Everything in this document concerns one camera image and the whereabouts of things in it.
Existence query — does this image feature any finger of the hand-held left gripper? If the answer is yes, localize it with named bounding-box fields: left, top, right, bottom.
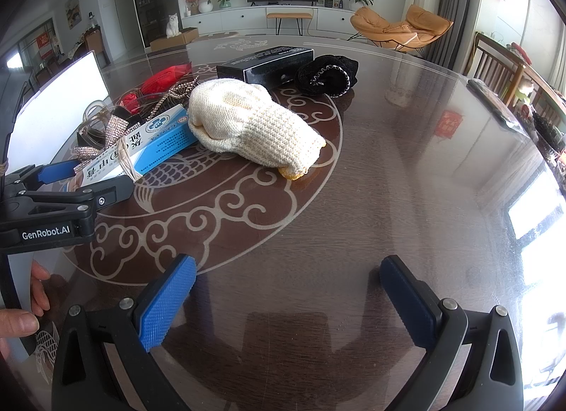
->
left=0, top=176, right=134, bottom=222
left=4, top=160, right=80, bottom=195

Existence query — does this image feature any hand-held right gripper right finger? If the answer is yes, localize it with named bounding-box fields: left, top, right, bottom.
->
left=379, top=254, right=525, bottom=411

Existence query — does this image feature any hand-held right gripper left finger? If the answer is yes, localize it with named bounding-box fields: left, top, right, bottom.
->
left=52, top=253, right=197, bottom=411

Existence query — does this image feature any blue and white medicine box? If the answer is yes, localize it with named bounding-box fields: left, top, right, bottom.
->
left=73, top=105, right=200, bottom=188

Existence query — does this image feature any black velvet hair bow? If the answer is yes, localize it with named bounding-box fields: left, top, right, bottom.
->
left=297, top=54, right=360, bottom=97

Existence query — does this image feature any dark patterned glass desktop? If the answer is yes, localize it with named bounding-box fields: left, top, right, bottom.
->
left=0, top=35, right=566, bottom=411

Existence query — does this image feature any person's left hand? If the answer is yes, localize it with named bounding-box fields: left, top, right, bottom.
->
left=0, top=259, right=51, bottom=361

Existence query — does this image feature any silver rhinestone hair clip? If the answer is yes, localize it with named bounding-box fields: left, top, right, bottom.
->
left=73, top=115, right=133, bottom=182

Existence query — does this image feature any clear plastic hair clip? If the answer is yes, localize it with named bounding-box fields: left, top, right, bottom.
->
left=81, top=100, right=111, bottom=146

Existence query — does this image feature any red foil packet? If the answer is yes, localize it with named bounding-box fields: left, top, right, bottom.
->
left=120, top=63, right=193, bottom=112

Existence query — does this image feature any cream knitted glove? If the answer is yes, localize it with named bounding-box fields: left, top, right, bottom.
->
left=188, top=78, right=327, bottom=182

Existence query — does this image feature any brown cardboard box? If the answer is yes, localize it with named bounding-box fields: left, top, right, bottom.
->
left=149, top=27, right=200, bottom=52

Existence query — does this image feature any black cardboard box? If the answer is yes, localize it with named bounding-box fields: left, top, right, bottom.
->
left=216, top=45, right=316, bottom=85

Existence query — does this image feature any black remote control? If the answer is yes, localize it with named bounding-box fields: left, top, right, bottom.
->
left=466, top=78, right=516, bottom=129

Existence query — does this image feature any white television cabinet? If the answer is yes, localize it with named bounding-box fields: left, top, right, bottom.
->
left=181, top=5, right=368, bottom=38

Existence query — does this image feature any cluttered wooden side table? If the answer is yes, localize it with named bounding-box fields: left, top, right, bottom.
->
left=504, top=41, right=566, bottom=164

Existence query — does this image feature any wooden chair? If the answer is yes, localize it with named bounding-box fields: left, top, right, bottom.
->
left=464, top=33, right=527, bottom=102

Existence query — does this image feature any wooden bench with black legs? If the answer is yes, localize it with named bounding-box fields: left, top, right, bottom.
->
left=266, top=10, right=314, bottom=35

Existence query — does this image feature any orange lounge chair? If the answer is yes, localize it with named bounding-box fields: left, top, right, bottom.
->
left=350, top=5, right=454, bottom=54

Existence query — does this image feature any grey curtain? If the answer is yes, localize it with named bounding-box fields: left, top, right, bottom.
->
left=422, top=0, right=485, bottom=70

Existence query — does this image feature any framed wall painting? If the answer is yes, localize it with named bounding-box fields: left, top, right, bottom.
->
left=65, top=0, right=82, bottom=30

